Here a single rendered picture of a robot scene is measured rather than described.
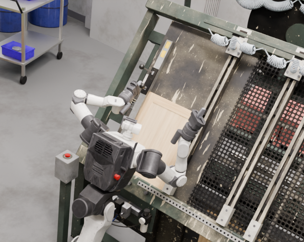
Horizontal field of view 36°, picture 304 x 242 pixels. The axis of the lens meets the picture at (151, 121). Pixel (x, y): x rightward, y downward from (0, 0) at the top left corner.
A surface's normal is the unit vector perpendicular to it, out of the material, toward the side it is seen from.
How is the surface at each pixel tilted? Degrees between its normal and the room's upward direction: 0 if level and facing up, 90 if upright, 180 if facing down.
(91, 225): 64
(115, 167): 90
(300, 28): 90
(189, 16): 56
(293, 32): 90
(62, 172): 90
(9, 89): 0
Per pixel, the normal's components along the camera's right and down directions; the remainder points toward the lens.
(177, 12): -0.40, -0.18
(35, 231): 0.15, -0.84
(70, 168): 0.80, 0.40
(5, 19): 0.19, 0.54
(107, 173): -0.55, 0.23
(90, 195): -0.08, -0.66
